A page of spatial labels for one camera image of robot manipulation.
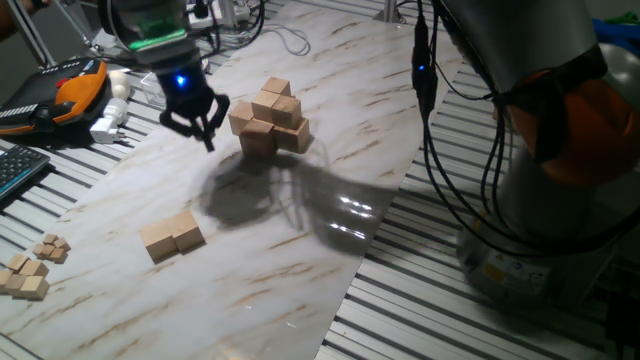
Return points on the medium wooden cube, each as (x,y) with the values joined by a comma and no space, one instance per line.
(35,288)
(4,281)
(35,268)
(15,284)
(17,262)

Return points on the person left forearm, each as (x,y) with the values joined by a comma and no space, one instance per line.
(6,22)

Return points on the aluminium frame post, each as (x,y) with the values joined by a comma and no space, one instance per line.
(390,10)

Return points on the blue bag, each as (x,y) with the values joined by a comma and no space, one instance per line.
(617,32)

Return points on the marble pattern table sheet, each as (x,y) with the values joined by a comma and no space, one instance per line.
(225,310)

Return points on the slanted metal stand pole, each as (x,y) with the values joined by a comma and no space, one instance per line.
(30,32)

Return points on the orange black teach pendant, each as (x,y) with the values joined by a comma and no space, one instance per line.
(60,92)

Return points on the white egg-shaped object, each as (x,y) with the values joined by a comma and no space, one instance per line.
(120,84)

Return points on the black computer keyboard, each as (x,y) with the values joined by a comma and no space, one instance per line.
(20,167)

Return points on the small wooden cube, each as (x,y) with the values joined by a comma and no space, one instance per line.
(38,249)
(62,244)
(48,250)
(58,256)
(50,239)

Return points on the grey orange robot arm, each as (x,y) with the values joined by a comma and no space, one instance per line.
(525,40)

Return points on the white control box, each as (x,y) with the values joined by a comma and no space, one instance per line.
(235,12)

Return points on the white power adapter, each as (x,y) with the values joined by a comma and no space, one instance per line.
(107,125)

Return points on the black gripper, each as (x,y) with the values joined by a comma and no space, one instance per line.
(187,95)

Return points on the vertical aluminium post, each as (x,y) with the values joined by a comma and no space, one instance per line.
(227,10)

